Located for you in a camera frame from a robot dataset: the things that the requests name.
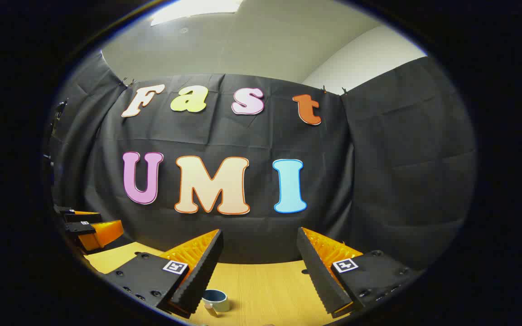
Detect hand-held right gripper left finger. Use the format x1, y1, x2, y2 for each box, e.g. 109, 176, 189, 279
104, 229, 224, 319

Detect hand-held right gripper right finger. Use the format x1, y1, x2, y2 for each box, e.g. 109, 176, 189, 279
296, 226, 425, 317

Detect light blue cup wooden handle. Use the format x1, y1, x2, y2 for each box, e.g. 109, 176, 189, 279
202, 290, 231, 317

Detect wooden desktop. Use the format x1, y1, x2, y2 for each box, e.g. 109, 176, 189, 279
84, 242, 361, 326

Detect black backdrop cloth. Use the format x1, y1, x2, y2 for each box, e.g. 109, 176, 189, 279
46, 50, 478, 272

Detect ceiling light panel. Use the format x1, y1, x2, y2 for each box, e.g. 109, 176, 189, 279
150, 0, 243, 27

